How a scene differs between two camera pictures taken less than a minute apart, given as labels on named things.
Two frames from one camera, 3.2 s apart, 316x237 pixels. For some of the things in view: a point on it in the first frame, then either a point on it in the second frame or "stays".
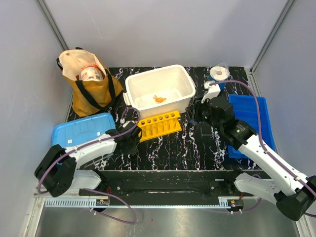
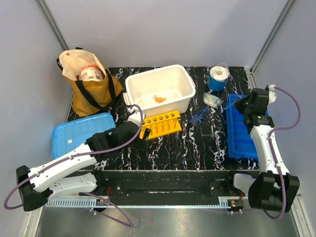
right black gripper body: x=203 y=112 → x=243 y=105
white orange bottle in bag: x=91 y=72 stays
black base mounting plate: x=200 y=184 stays
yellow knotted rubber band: x=159 y=99 stays
